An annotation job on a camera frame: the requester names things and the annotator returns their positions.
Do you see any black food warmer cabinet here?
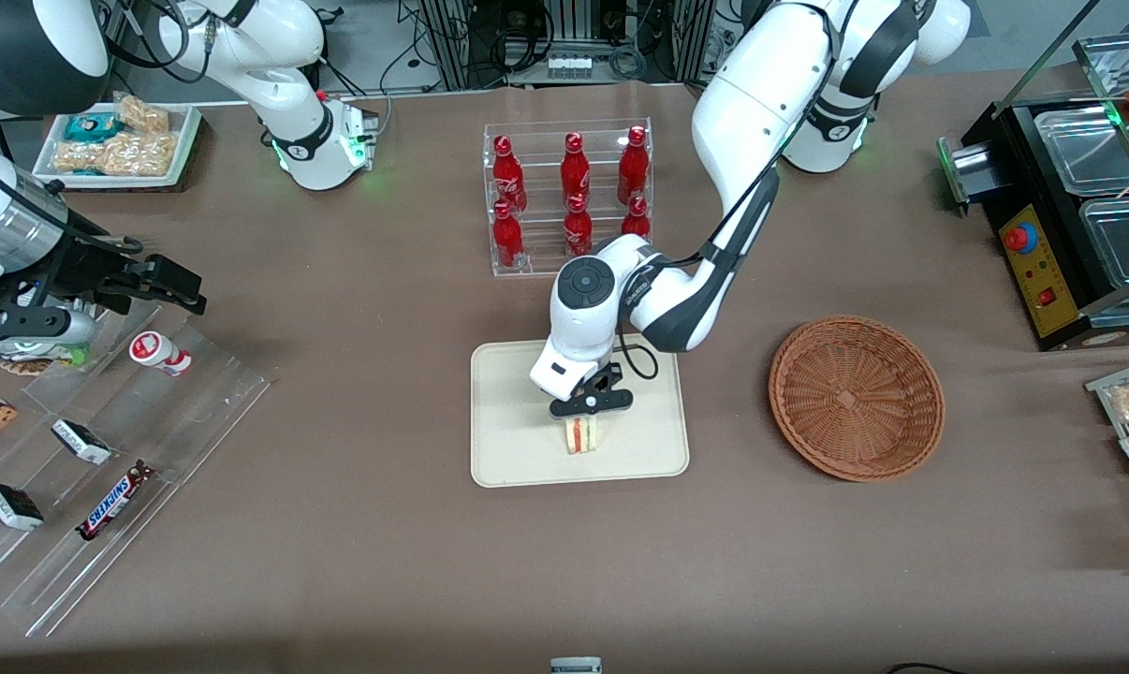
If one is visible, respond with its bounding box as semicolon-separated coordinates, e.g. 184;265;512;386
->
937;33;1129;353

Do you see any aluminium equipment frame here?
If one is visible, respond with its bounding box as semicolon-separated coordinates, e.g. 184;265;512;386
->
419;0;715;92

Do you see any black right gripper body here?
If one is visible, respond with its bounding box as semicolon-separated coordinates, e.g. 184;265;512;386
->
31;223;151;315

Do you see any teal snack package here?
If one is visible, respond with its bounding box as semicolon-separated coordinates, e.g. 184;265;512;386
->
64;112;121;143

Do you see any white snack tray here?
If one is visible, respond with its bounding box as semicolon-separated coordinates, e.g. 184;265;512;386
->
33;101;202;190

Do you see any grey metal snack tray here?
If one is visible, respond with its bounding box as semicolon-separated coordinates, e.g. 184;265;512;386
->
1085;356;1129;521

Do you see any black white wrapped snack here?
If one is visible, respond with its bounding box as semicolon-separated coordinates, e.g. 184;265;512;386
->
0;483;45;533
51;418;113;466

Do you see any brown round wicker basket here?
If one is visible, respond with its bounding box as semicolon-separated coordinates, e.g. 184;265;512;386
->
769;315;946;483

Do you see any white red yogurt bottle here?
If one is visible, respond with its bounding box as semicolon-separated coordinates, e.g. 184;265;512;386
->
129;330;194;378

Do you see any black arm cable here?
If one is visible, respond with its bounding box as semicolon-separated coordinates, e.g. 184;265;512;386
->
614;330;662;383

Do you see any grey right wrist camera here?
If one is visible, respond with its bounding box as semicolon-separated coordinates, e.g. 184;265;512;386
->
0;304;97;345

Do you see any small wicker basket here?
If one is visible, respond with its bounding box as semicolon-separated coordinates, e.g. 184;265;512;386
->
0;339;79;377

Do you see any clear acrylic bottle rack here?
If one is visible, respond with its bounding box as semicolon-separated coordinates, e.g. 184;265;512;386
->
483;118;654;277

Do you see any cream rectangular plastic tray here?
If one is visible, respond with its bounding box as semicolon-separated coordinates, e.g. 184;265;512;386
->
470;339;691;489

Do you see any Snickers chocolate bar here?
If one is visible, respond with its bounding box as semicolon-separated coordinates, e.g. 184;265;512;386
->
75;461;156;542

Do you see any clear acrylic stepped display stand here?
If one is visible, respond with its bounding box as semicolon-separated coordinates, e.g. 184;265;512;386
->
0;300;272;639

